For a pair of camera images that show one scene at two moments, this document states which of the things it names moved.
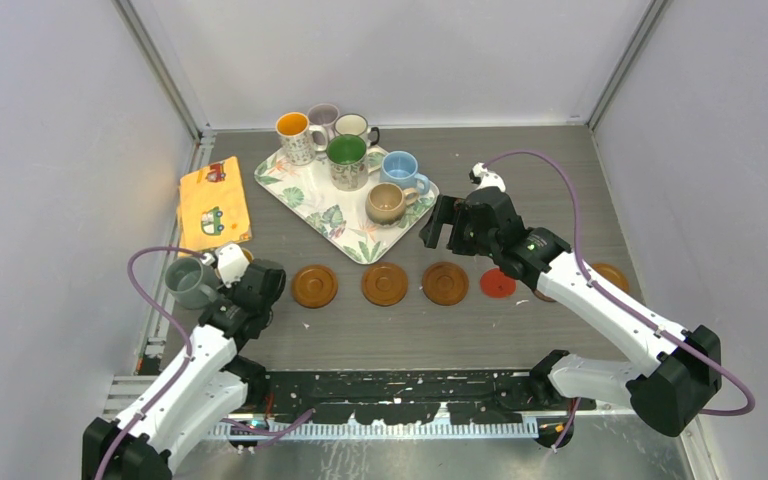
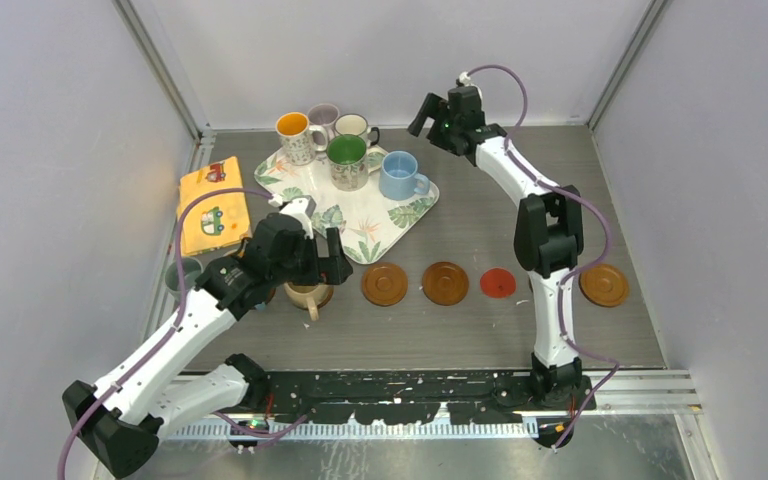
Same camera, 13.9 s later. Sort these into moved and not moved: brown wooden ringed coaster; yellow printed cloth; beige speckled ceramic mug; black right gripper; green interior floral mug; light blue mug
Moved: black right gripper; beige speckled ceramic mug
Not moved: green interior floral mug; light blue mug; brown wooden ringed coaster; yellow printed cloth
